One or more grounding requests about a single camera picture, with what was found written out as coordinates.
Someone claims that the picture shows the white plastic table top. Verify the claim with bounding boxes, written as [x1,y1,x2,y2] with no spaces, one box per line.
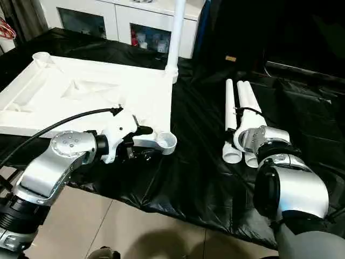
[0,52,178,158]

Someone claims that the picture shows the white plastic table leg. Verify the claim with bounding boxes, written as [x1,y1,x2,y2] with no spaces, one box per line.
[164,0,187,85]
[222,78,245,164]
[236,81,260,168]
[243,81,264,128]

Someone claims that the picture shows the black plastic mat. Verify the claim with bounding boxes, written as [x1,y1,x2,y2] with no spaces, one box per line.
[0,28,345,250]

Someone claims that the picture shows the white cabinet with glass doors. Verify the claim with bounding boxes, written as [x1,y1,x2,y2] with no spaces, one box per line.
[40,0,206,59]

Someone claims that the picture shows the red clothes hangers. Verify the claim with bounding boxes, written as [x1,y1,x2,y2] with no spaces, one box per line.
[0,16,17,40]

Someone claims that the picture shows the large black screen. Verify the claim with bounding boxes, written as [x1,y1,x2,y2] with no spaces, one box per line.
[208,0,345,73]

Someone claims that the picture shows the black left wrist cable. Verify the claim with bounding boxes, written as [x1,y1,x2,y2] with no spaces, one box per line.
[0,106,125,169]

